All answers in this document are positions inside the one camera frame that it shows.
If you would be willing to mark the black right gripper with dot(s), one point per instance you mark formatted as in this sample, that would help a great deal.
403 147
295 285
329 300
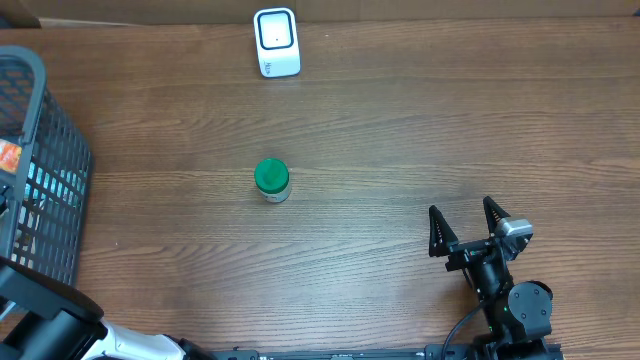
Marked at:
443 242

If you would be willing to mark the green lid jar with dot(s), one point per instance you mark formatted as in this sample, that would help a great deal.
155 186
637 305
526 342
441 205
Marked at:
272 178

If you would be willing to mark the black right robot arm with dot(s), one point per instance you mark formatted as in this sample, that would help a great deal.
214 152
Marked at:
518 316

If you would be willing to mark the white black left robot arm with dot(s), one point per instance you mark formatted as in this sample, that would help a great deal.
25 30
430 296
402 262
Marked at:
63 323

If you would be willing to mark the white barcode scanner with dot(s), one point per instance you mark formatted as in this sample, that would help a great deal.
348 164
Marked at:
277 44

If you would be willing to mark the dark mesh basket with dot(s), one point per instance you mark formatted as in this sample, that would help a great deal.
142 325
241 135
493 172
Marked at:
44 201

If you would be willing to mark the orange packet in basket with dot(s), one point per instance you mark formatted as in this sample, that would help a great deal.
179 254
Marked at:
10 155

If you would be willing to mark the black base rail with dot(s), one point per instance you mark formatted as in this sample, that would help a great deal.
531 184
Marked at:
350 354

